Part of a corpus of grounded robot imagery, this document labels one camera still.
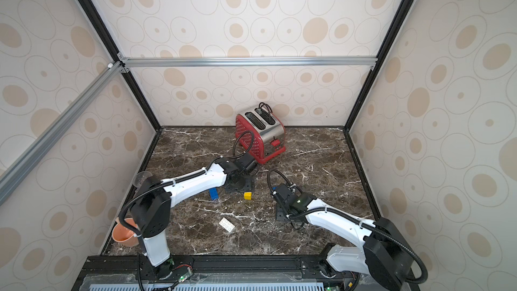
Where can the left aluminium frame bar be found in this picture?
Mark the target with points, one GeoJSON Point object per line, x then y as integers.
{"type": "Point", "coordinates": [21, 168]}

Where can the clear plastic cup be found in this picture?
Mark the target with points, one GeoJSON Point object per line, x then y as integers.
{"type": "Point", "coordinates": [140, 177]}

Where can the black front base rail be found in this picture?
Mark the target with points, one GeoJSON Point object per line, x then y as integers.
{"type": "Point", "coordinates": [219, 272]}

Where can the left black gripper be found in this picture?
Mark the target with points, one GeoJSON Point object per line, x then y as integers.
{"type": "Point", "coordinates": [250, 186]}

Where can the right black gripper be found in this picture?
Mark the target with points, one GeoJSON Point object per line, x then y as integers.
{"type": "Point", "coordinates": [281, 209]}

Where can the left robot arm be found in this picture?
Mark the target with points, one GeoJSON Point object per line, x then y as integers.
{"type": "Point", "coordinates": [147, 215]}

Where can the orange ceramic mug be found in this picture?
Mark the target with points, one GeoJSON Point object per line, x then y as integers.
{"type": "Point", "coordinates": [124, 236]}

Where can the red and steel toaster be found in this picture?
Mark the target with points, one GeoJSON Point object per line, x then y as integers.
{"type": "Point", "coordinates": [260, 132]}

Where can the back aluminium frame bar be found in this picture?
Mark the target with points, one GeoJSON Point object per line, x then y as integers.
{"type": "Point", "coordinates": [248, 61]}

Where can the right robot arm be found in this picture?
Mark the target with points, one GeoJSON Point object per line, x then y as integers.
{"type": "Point", "coordinates": [379, 249]}

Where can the aluminium frame bar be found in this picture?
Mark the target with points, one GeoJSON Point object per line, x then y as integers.
{"type": "Point", "coordinates": [21, 168]}
{"type": "Point", "coordinates": [248, 61]}

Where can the white lego brick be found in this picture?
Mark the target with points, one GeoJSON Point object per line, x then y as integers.
{"type": "Point", "coordinates": [226, 225]}

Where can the dark blue long lego brick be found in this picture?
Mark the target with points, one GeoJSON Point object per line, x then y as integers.
{"type": "Point", "coordinates": [214, 195]}

